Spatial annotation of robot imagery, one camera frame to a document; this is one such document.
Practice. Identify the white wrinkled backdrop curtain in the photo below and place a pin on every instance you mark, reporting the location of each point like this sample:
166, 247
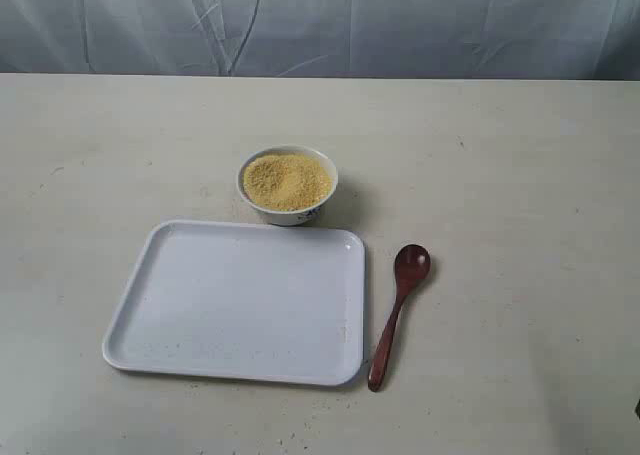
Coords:
502, 39

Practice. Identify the white rectangular plastic tray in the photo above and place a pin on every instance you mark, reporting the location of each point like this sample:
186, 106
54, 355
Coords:
243, 301

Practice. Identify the dark brown wooden spoon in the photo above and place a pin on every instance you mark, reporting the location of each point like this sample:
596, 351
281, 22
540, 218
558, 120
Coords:
412, 265

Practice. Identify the yellow granular powder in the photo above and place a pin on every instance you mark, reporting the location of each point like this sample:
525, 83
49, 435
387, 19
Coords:
286, 182

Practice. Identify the white ceramic bowl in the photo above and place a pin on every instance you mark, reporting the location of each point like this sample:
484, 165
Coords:
295, 217

